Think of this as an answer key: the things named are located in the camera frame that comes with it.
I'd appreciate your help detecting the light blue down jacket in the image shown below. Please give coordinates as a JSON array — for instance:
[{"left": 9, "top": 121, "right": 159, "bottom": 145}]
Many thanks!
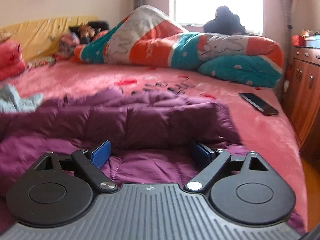
[{"left": 0, "top": 84, "right": 43, "bottom": 114}]

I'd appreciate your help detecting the wooden cabinet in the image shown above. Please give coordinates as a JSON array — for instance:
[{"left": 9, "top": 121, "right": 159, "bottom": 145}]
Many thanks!
[{"left": 284, "top": 45, "right": 320, "bottom": 155}]

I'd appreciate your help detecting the folded pink heart blanket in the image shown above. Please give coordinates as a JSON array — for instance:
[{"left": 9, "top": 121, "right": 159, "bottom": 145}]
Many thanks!
[{"left": 0, "top": 40, "right": 27, "bottom": 80}]

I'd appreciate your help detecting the rabbit print quilt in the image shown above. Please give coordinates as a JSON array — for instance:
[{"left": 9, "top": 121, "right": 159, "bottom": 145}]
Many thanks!
[{"left": 70, "top": 5, "right": 284, "bottom": 88}]

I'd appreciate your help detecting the folded grey pink blanket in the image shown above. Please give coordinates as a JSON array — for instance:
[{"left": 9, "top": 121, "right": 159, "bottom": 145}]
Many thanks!
[{"left": 59, "top": 34, "right": 80, "bottom": 58}]

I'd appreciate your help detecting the black smartphone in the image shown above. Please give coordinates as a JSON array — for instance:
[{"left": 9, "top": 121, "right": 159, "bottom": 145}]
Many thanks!
[{"left": 239, "top": 92, "right": 279, "bottom": 116}]

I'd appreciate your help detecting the floral patterned cloth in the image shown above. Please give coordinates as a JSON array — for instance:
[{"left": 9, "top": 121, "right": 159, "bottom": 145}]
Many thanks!
[{"left": 26, "top": 55, "right": 60, "bottom": 68}]

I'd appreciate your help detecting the purple down jacket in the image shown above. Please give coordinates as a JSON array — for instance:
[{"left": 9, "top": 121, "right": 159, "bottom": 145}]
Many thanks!
[{"left": 0, "top": 87, "right": 250, "bottom": 200}]

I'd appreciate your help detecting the pile of black clothes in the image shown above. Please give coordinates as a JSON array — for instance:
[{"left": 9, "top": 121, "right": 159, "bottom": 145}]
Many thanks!
[{"left": 203, "top": 5, "right": 247, "bottom": 34}]

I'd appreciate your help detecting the red box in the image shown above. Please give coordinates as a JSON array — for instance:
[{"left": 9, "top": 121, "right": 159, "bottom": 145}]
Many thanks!
[{"left": 291, "top": 35, "right": 305, "bottom": 47}]

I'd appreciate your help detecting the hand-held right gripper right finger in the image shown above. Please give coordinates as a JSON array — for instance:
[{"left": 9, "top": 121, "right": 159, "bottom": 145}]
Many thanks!
[{"left": 184, "top": 141, "right": 272, "bottom": 193}]

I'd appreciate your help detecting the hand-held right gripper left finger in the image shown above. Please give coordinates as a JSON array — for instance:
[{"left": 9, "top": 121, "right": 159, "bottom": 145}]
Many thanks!
[{"left": 27, "top": 140, "right": 118, "bottom": 194}]

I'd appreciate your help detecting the teal box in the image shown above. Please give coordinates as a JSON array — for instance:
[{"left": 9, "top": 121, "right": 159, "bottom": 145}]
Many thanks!
[{"left": 304, "top": 35, "right": 320, "bottom": 48}]

